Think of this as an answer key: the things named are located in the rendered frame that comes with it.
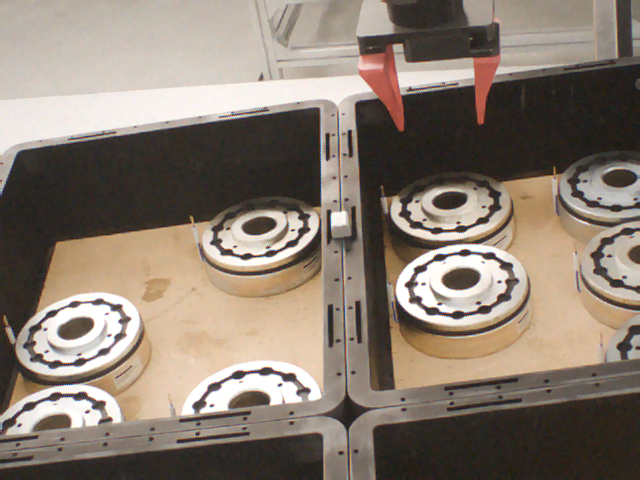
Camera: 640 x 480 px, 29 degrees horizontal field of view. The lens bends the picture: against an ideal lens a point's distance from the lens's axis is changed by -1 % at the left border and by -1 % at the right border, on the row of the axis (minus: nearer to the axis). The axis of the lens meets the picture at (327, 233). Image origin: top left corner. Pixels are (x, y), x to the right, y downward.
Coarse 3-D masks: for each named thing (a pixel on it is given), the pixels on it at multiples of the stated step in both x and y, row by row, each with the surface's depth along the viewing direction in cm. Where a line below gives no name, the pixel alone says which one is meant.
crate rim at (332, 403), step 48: (48, 144) 109; (96, 144) 109; (336, 144) 102; (0, 192) 104; (336, 192) 96; (336, 240) 90; (336, 288) 86; (336, 336) 81; (336, 384) 78; (48, 432) 78; (96, 432) 77; (144, 432) 77
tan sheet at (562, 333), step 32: (512, 192) 110; (544, 192) 109; (384, 224) 109; (544, 224) 105; (384, 256) 105; (544, 256) 102; (544, 288) 98; (544, 320) 95; (576, 320) 94; (416, 352) 94; (512, 352) 93; (544, 352) 92; (576, 352) 91; (416, 384) 91
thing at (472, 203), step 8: (448, 184) 106; (456, 184) 106; (432, 192) 105; (440, 192) 105; (448, 192) 105; (456, 192) 105; (464, 192) 104; (472, 192) 104; (424, 200) 104; (432, 200) 104; (472, 200) 103; (424, 208) 103; (432, 208) 103; (456, 208) 103; (464, 208) 102; (472, 208) 102; (432, 216) 103; (440, 216) 102; (448, 216) 102; (456, 216) 102; (464, 216) 102
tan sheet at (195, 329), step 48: (96, 240) 114; (144, 240) 113; (192, 240) 112; (48, 288) 109; (96, 288) 108; (144, 288) 107; (192, 288) 106; (192, 336) 100; (240, 336) 99; (288, 336) 98; (144, 384) 96; (192, 384) 95
